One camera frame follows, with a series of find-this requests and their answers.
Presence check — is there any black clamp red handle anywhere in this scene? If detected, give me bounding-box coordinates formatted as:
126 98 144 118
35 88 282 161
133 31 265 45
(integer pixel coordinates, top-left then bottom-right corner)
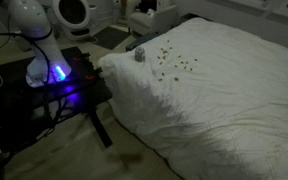
84 67 105 83
71 52 92 65

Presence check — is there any dark floor mat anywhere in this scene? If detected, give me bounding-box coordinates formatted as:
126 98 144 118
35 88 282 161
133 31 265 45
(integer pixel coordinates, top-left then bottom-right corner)
92 26 132 51

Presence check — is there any white bed duvet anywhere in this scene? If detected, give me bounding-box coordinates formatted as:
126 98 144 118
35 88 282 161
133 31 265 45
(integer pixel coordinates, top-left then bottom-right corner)
97 16 288 180

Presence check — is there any white round litter box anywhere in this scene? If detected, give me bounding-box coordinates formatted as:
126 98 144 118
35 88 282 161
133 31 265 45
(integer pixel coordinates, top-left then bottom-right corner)
52 0 100 42

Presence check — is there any black cable bundle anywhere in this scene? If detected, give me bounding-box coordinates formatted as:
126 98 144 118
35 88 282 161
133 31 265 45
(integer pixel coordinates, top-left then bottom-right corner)
33 96 72 141

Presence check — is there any small grey cup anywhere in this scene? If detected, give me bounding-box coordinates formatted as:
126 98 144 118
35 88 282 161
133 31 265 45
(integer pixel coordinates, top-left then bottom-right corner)
133 46 147 63

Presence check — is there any tan scratching post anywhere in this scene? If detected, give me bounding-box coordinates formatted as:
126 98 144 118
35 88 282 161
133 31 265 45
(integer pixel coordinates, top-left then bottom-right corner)
118 0 129 20

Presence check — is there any black robot table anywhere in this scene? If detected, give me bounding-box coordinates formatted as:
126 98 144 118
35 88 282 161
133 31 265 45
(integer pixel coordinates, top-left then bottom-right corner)
0 45 114 168

